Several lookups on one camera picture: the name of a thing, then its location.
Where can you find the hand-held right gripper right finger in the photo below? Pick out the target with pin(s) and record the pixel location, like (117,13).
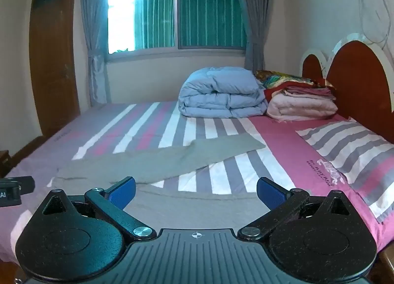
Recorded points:
(271,193)

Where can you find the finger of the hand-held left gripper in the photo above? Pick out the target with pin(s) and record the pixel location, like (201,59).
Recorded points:
(18,184)

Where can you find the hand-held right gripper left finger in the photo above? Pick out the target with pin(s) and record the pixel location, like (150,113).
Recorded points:
(124,193)

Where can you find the grey pants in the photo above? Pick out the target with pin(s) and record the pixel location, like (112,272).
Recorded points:
(154,161)

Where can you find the wooden furniture piece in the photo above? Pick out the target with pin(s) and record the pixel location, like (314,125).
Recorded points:
(3,162)

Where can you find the striped pink bed sheet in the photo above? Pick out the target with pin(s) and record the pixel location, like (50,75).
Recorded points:
(277,142)

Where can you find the folded pink quilt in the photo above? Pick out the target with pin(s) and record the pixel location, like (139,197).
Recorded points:
(301,107)

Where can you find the striped pillow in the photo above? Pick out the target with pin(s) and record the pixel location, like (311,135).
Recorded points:
(354,148)

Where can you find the folded mauve cloth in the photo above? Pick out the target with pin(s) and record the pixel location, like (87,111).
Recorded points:
(311,91)

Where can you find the folded light blue duvet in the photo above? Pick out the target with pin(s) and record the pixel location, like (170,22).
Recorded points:
(221,93)

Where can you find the colourful patterned blanket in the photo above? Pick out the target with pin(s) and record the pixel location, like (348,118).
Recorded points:
(283,79)

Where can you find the brown wooden door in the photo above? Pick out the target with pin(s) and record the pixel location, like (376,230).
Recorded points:
(55,56)

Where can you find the red and white headboard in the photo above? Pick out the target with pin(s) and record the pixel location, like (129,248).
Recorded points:
(354,87)

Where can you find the wooden bed frame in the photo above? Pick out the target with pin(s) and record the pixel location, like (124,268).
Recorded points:
(386,267)

